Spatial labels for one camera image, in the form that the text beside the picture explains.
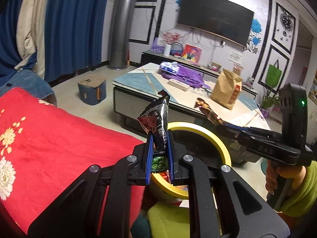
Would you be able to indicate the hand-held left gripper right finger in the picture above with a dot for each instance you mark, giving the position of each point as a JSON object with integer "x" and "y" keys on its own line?
{"x": 171, "y": 158}

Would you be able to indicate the blue grey bed sheet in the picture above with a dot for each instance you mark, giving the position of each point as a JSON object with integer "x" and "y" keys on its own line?
{"x": 29, "y": 84}

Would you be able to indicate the green tote bag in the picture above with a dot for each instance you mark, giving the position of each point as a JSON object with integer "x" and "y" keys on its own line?
{"x": 274, "y": 75}

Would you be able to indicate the blue flower wall decal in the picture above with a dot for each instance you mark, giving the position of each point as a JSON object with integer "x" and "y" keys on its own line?
{"x": 256, "y": 26}

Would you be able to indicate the brown paper bag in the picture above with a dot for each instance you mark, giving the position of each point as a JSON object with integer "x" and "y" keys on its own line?
{"x": 225, "y": 89}

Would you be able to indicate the small pink container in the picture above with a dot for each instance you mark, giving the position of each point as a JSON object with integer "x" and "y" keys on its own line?
{"x": 215, "y": 67}

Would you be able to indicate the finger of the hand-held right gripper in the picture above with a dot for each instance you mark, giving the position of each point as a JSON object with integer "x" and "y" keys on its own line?
{"x": 237, "y": 129}
{"x": 230, "y": 133}

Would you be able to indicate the purple box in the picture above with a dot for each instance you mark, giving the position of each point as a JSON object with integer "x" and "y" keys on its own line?
{"x": 158, "y": 45}

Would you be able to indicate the silver tower air conditioner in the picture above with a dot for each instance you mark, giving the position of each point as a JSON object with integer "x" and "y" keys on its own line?
{"x": 122, "y": 29}

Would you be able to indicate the colourful framed painting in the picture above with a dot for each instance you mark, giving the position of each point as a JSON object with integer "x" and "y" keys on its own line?
{"x": 192, "y": 53}

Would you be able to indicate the blue storage stool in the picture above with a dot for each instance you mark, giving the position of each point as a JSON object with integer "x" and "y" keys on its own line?
{"x": 91, "y": 91}

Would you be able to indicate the yellow-green fleece garment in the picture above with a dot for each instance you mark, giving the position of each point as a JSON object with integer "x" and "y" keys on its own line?
{"x": 171, "y": 220}

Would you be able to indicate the yellow trash bin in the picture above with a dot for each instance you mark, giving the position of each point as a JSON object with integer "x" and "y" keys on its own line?
{"x": 213, "y": 138}

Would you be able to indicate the black wall clock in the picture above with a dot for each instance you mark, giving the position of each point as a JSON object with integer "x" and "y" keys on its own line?
{"x": 286, "y": 21}

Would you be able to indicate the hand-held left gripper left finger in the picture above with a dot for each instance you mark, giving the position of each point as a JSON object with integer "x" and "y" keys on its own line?
{"x": 149, "y": 161}

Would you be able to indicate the black wall television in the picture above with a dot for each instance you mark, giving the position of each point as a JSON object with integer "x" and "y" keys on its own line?
{"x": 215, "y": 16}

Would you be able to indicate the white blue tissue pack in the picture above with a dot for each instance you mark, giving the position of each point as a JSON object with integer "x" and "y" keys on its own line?
{"x": 169, "y": 68}

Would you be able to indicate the round ornament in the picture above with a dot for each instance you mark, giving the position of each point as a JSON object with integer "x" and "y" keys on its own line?
{"x": 177, "y": 50}

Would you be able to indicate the narrow blue curtain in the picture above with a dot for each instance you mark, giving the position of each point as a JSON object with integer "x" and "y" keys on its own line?
{"x": 76, "y": 29}

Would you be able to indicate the white vase pink flowers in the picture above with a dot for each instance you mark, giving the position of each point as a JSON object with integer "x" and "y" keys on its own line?
{"x": 167, "y": 50}

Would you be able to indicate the person's dark trousers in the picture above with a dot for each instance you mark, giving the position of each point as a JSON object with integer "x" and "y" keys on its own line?
{"x": 141, "y": 228}

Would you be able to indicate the white power strip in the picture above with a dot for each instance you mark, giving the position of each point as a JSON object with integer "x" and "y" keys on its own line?
{"x": 179, "y": 84}

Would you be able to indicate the small standing packet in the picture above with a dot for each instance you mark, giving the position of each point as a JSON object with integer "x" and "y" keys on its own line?
{"x": 238, "y": 69}

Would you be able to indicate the person's right forearm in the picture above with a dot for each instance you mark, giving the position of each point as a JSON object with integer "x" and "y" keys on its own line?
{"x": 302, "y": 193}

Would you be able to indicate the white wall notice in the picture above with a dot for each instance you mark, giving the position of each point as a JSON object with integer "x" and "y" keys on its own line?
{"x": 236, "y": 56}

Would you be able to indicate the potted plant purple pot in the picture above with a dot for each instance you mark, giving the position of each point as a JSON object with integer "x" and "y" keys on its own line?
{"x": 268, "y": 104}

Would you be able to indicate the person's right hand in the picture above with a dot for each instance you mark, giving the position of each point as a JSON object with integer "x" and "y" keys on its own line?
{"x": 270, "y": 178}

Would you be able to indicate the wide blue curtain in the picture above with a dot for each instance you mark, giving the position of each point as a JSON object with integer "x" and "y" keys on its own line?
{"x": 10, "y": 29}

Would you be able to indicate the red floral blanket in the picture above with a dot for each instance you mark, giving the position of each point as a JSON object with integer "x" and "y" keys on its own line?
{"x": 62, "y": 141}

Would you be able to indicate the marble coffee table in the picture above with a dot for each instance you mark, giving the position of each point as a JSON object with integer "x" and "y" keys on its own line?
{"x": 133, "y": 84}

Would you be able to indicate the black green snack packet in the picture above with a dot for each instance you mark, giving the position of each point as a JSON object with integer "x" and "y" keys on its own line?
{"x": 156, "y": 119}

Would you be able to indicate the dark television stand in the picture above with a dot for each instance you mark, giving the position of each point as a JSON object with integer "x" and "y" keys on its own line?
{"x": 151, "y": 57}

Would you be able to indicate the purple bag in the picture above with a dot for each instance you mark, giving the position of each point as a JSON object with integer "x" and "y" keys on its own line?
{"x": 190, "y": 78}

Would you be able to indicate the beige curtain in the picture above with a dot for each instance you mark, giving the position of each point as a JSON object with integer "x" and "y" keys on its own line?
{"x": 32, "y": 24}

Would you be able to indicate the dark chocolate wrapper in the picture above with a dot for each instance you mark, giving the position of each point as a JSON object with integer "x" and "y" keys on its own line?
{"x": 210, "y": 112}

